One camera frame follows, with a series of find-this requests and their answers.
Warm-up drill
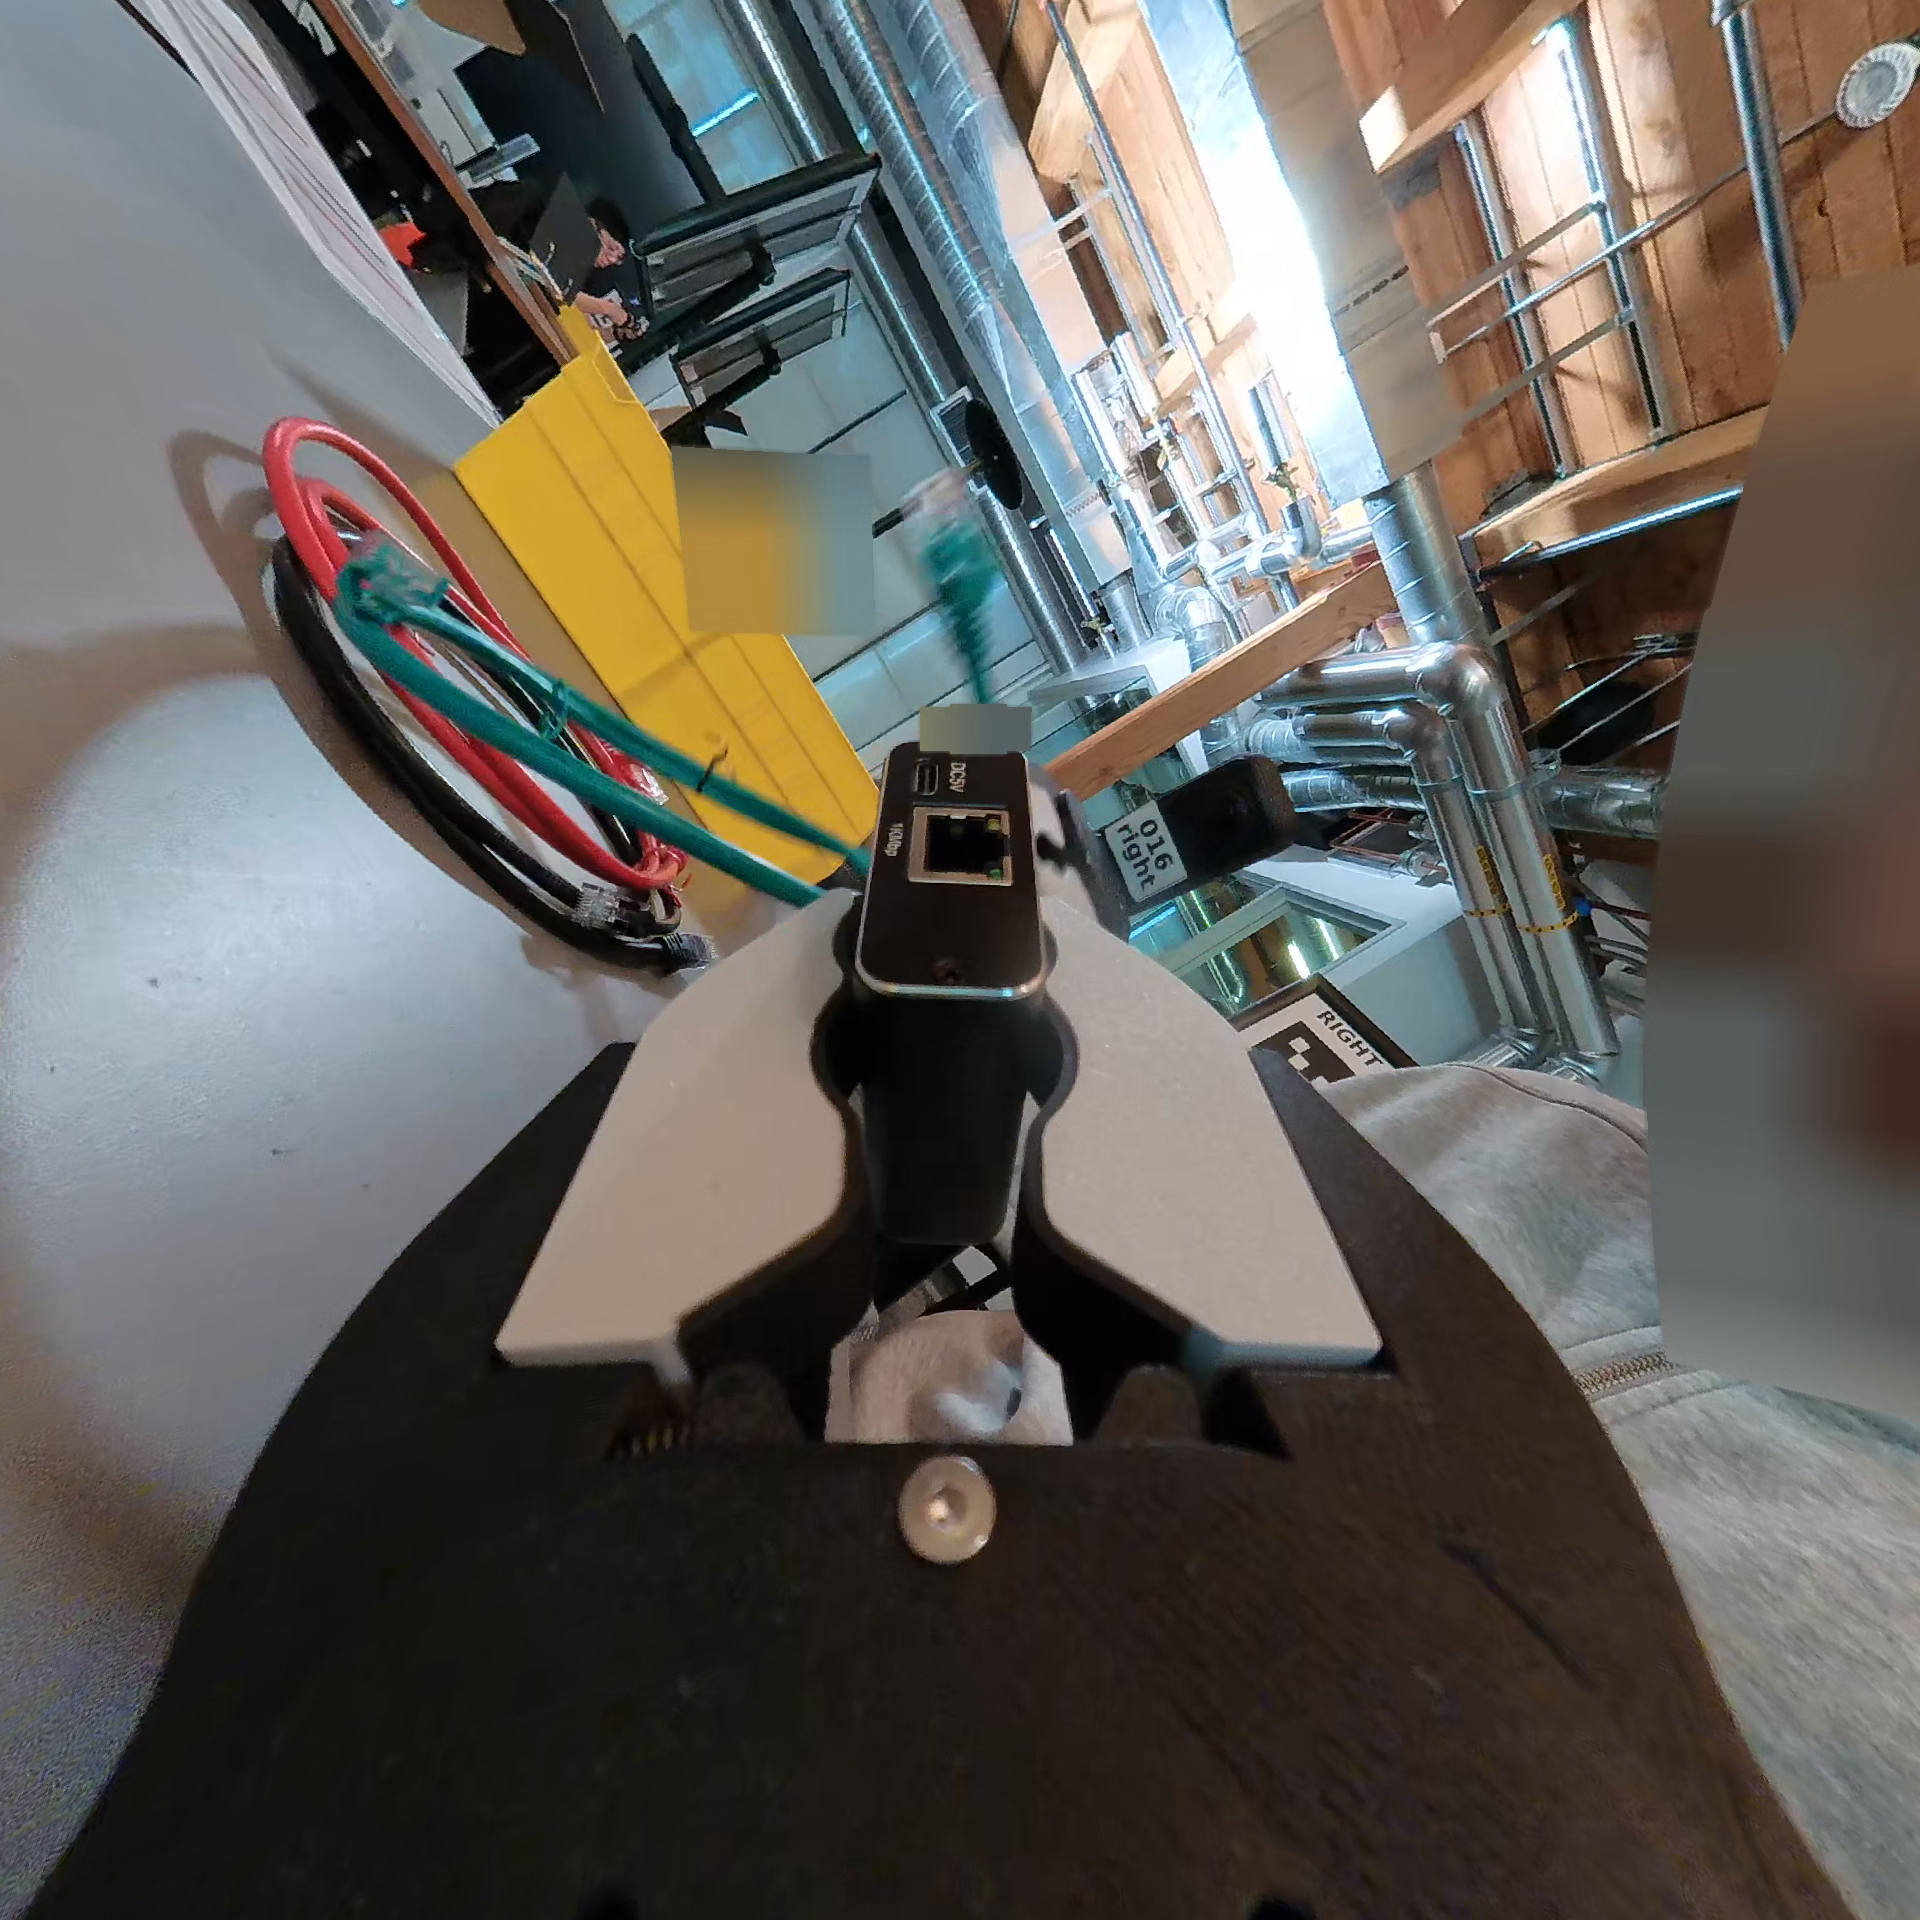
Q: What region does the white printed paper sheet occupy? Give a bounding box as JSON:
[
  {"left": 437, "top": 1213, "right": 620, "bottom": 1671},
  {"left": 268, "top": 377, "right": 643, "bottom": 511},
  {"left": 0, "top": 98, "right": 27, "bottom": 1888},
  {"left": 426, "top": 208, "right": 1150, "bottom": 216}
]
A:
[{"left": 135, "top": 0, "right": 505, "bottom": 426}]

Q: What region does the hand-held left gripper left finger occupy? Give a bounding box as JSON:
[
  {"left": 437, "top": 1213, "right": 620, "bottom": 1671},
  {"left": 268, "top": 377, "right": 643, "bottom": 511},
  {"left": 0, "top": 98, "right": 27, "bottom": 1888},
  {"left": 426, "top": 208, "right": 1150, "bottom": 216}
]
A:
[{"left": 497, "top": 896, "right": 881, "bottom": 1392}]

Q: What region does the black network cable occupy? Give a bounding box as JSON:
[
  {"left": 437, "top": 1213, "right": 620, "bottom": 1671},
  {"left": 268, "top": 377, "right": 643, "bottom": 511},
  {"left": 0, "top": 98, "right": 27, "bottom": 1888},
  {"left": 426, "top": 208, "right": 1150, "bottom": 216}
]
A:
[{"left": 270, "top": 532, "right": 716, "bottom": 976}]

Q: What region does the green network cable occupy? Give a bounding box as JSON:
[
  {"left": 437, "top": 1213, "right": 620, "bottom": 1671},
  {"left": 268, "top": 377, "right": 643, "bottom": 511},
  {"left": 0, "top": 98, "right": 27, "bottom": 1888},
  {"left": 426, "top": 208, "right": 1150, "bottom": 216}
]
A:
[{"left": 337, "top": 497, "right": 998, "bottom": 909}]

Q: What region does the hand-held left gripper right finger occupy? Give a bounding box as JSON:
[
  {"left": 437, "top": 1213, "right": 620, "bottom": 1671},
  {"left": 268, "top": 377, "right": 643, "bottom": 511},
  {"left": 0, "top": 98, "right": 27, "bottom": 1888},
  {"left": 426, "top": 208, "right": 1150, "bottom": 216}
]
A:
[{"left": 1020, "top": 892, "right": 1383, "bottom": 1377}]

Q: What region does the yellow plastic bin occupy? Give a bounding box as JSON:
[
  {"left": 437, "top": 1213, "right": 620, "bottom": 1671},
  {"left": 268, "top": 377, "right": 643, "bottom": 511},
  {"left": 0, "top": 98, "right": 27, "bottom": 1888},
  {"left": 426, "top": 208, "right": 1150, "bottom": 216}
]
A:
[{"left": 455, "top": 307, "right": 881, "bottom": 922}]

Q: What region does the black round ceiling lamp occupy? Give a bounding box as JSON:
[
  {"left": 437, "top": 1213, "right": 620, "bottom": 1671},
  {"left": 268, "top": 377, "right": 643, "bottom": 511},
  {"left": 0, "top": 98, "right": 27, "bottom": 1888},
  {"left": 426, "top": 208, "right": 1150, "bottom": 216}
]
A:
[{"left": 959, "top": 405, "right": 1030, "bottom": 512}]

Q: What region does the black network adapter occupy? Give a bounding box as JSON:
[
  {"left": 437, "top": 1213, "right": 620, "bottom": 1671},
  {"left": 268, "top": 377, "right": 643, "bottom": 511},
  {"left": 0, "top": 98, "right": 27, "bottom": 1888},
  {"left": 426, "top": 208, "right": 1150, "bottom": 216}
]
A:
[{"left": 854, "top": 738, "right": 1052, "bottom": 1242}]

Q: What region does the silver pipe bundle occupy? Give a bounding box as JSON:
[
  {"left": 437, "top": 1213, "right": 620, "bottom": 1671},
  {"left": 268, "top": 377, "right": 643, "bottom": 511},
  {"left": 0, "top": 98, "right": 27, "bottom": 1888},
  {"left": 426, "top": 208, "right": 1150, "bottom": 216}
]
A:
[{"left": 1201, "top": 639, "right": 1667, "bottom": 1071}]

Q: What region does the red network cable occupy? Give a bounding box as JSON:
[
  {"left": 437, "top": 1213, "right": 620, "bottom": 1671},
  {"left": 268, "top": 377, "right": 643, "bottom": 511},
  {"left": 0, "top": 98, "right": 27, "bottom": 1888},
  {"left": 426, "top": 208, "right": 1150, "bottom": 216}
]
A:
[{"left": 263, "top": 420, "right": 694, "bottom": 888}]

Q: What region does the wooden ceiling beam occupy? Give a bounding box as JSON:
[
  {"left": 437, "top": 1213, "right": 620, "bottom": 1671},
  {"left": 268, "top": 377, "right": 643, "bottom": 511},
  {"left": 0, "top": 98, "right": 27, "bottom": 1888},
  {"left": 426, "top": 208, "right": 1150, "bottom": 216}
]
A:
[{"left": 1049, "top": 563, "right": 1403, "bottom": 801}]

